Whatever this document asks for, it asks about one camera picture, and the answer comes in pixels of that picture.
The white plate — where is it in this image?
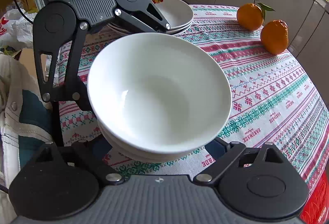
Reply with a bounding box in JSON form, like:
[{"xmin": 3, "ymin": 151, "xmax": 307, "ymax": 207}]
[
  {"xmin": 151, "ymin": 0, "xmax": 194, "ymax": 30},
  {"xmin": 108, "ymin": 19, "xmax": 194, "ymax": 33}
]

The bumpy orange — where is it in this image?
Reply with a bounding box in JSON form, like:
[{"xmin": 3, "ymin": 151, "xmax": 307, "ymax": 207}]
[{"xmin": 260, "ymin": 20, "xmax": 289, "ymax": 55}]

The orange with leaf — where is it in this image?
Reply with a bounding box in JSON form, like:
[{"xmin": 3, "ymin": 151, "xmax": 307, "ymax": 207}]
[{"xmin": 236, "ymin": 0, "xmax": 275, "ymax": 31}]

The patterned tablecloth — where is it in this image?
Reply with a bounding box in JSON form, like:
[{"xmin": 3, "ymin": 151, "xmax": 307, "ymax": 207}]
[{"xmin": 59, "ymin": 5, "xmax": 328, "ymax": 192}]

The white bowl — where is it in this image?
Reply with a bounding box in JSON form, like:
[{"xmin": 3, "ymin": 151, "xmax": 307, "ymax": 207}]
[
  {"xmin": 97, "ymin": 120, "xmax": 214, "ymax": 160},
  {"xmin": 87, "ymin": 33, "xmax": 232, "ymax": 154},
  {"xmin": 110, "ymin": 141, "xmax": 196, "ymax": 164}
]

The white plate edge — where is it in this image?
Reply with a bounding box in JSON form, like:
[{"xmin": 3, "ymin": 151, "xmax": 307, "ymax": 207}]
[{"xmin": 106, "ymin": 24, "xmax": 192, "ymax": 36}]

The red gift box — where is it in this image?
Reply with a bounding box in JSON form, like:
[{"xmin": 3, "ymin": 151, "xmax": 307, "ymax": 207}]
[{"xmin": 301, "ymin": 172, "xmax": 329, "ymax": 224}]

